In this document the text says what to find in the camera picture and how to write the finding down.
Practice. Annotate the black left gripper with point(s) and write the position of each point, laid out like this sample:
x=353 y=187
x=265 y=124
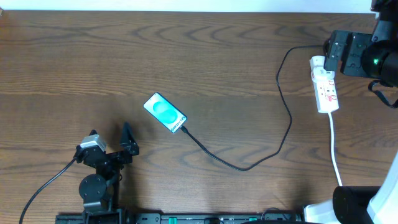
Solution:
x=109 y=156

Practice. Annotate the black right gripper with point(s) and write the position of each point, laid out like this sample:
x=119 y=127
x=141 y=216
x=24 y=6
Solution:
x=340 y=43

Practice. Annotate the Galaxy S25 smartphone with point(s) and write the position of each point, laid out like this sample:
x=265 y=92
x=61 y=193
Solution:
x=165 y=112

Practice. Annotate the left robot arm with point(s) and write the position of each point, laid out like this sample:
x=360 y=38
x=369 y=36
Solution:
x=100 y=191

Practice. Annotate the white charger plug adapter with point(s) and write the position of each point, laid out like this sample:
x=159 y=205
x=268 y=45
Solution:
x=317 y=65

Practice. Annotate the white power strip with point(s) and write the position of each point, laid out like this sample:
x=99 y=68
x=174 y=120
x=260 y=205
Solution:
x=325 y=90

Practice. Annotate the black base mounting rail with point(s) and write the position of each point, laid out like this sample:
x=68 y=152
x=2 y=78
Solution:
x=156 y=218

